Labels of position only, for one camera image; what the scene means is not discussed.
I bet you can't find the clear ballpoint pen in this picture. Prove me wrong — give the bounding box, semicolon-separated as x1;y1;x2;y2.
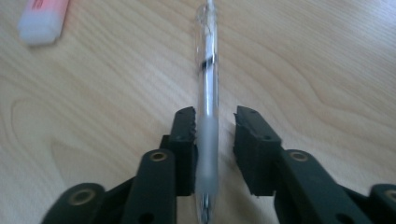
193;0;221;224

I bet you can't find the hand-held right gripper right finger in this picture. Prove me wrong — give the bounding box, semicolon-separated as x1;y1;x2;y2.
233;105;285;198

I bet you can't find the orange highlighter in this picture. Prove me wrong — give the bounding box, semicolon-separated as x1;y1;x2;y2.
16;0;72;47

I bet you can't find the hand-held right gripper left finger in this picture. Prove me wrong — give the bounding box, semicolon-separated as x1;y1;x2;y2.
159;105;199;198

